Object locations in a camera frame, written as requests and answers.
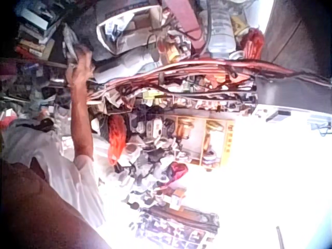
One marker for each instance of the white box with black device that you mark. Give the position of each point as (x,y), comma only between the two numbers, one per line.
(278,114)

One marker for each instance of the person's right fingers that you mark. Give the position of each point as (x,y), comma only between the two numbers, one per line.
(83,57)

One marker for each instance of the cluttered shelf of small goods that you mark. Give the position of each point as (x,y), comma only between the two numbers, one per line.
(28,80)

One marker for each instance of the clear plastic water bottle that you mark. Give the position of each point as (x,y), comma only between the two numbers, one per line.
(220,28)

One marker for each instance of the orange mesh bag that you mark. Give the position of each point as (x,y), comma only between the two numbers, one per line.
(116,137)

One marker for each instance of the dark wooden cabinet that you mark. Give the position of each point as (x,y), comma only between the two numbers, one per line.
(298,33)

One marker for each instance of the yellow label packet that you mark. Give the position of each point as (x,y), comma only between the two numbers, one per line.
(239,26)

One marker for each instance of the black crate with printed packets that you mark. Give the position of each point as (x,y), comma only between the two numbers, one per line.
(181,228)

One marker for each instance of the maroon board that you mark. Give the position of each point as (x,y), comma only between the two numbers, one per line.
(188,18)

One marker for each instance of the red mesh bag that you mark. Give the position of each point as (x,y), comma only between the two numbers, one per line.
(252,44)

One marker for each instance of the person's right hand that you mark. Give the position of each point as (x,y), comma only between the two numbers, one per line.
(79,71)

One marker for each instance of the stack of books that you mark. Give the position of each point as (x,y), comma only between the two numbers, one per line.
(36,28)

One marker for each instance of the white round appliance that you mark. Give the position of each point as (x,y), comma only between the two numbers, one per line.
(154,127)

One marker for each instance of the grey crumpled plastic wrap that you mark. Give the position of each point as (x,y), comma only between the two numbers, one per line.
(69,39)

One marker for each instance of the red plastic bag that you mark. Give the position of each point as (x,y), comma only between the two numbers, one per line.
(179,169)

